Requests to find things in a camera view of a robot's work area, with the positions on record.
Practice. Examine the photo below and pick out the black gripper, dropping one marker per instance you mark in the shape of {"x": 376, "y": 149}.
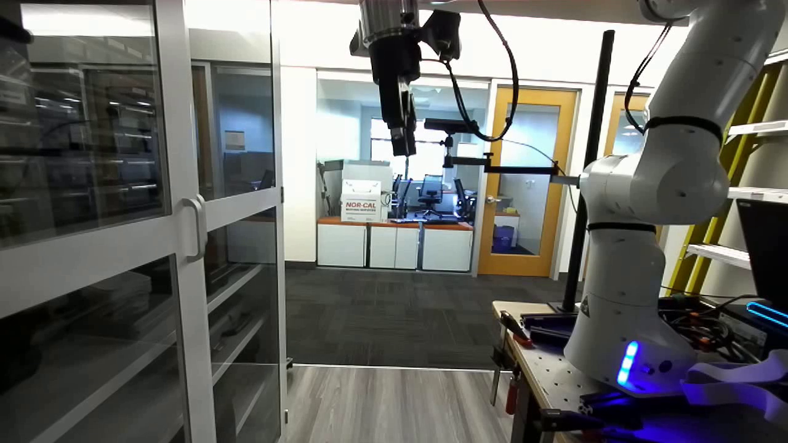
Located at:
{"x": 387, "y": 34}

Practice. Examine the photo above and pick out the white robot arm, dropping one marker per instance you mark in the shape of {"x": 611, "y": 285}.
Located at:
{"x": 677, "y": 178}

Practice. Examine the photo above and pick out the white glass door cabinet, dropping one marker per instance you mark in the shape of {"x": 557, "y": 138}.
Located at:
{"x": 114, "y": 111}

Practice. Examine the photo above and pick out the white cardboard box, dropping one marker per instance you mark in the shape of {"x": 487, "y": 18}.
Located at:
{"x": 366, "y": 187}

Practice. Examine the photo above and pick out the white low cabinets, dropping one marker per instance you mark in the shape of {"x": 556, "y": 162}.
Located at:
{"x": 396, "y": 246}

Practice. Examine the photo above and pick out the wooden framed glass door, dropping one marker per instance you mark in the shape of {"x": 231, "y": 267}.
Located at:
{"x": 524, "y": 203}

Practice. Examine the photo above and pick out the yellow ladder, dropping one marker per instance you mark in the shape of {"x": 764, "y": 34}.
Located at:
{"x": 712, "y": 257}

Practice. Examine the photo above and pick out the black laptop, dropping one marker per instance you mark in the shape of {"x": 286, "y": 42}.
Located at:
{"x": 768, "y": 239}

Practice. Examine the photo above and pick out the wooden robot work table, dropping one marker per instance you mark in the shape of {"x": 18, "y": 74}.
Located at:
{"x": 561, "y": 405}

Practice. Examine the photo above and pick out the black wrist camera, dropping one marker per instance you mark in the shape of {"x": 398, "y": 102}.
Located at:
{"x": 443, "y": 32}

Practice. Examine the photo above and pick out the black camera stand pole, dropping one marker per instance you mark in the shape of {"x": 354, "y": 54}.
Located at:
{"x": 556, "y": 172}

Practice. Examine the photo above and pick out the silver cabinet door handle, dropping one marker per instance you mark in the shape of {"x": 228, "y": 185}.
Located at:
{"x": 196, "y": 205}

